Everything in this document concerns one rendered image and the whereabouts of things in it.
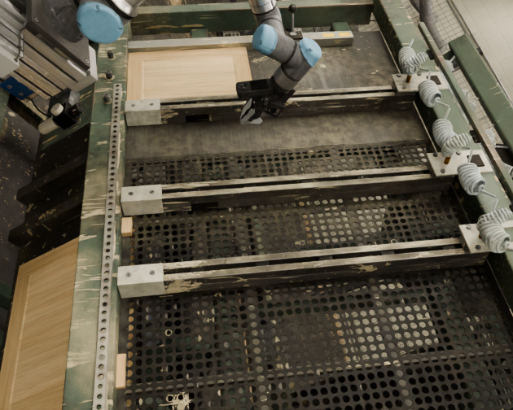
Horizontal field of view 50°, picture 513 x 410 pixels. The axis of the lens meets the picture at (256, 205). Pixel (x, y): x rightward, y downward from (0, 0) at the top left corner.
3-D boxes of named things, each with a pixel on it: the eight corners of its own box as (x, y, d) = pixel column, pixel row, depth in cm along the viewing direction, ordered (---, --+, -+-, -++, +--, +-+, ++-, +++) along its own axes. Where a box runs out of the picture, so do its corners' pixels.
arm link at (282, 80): (283, 77, 162) (277, 58, 166) (274, 88, 165) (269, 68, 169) (303, 85, 166) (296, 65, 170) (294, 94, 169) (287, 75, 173)
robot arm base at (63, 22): (41, 19, 150) (70, 1, 147) (41, -16, 158) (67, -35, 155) (81, 52, 163) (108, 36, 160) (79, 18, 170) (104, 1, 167)
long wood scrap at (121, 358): (117, 355, 147) (116, 354, 146) (126, 355, 147) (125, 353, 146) (116, 389, 141) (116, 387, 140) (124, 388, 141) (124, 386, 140)
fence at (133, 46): (129, 49, 234) (128, 41, 231) (349, 38, 243) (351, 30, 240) (129, 56, 231) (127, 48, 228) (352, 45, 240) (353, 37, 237)
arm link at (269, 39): (247, 32, 162) (278, 49, 167) (251, 53, 155) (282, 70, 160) (262, 10, 158) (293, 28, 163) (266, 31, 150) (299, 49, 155)
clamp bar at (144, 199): (124, 197, 182) (111, 143, 163) (471, 171, 193) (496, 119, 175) (124, 220, 175) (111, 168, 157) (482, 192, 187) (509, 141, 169)
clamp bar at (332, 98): (128, 111, 208) (117, 58, 190) (431, 93, 220) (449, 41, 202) (127, 129, 202) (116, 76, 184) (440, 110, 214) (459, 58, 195)
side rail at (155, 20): (132, 28, 254) (129, 6, 246) (366, 18, 265) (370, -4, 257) (132, 36, 251) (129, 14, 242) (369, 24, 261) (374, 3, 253)
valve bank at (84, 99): (30, 43, 226) (75, 14, 219) (56, 67, 236) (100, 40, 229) (10, 126, 195) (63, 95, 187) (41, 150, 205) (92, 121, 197)
